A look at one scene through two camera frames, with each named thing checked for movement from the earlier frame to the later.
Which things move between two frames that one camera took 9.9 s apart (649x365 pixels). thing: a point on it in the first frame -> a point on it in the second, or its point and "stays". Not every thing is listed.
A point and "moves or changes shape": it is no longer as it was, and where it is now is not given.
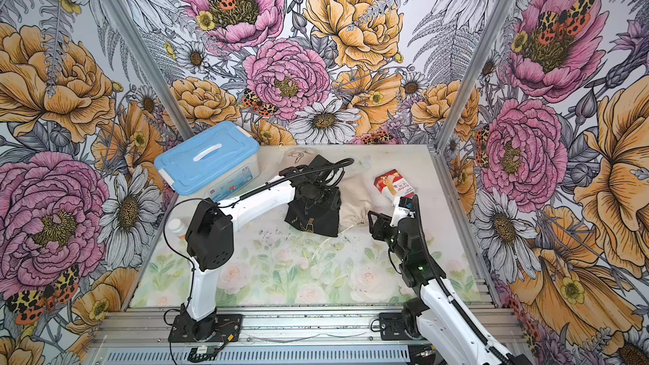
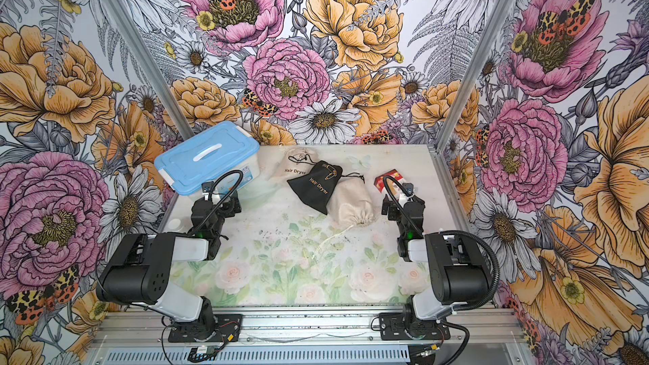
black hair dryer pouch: [320, 216] moves or changes shape
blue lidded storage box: [215, 162] stays
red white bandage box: [392, 185] stays
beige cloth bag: [356, 200] stays
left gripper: [333, 197] -> [228, 208]
